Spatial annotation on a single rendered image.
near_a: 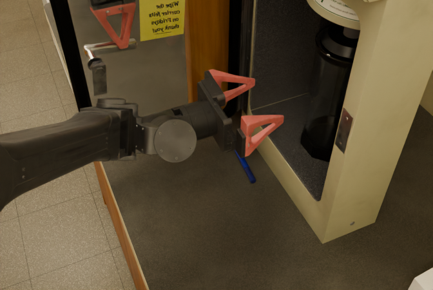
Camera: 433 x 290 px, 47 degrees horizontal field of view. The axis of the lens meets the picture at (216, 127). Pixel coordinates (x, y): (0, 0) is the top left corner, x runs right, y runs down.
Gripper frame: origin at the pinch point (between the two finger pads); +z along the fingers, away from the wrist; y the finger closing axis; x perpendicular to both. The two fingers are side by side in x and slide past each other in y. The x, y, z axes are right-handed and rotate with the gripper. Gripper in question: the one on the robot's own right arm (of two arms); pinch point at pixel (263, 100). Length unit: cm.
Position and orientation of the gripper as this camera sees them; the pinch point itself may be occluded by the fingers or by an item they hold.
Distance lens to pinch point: 78.7
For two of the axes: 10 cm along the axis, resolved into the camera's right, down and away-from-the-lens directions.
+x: 0.0, 7.2, 6.9
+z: 9.2, -2.8, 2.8
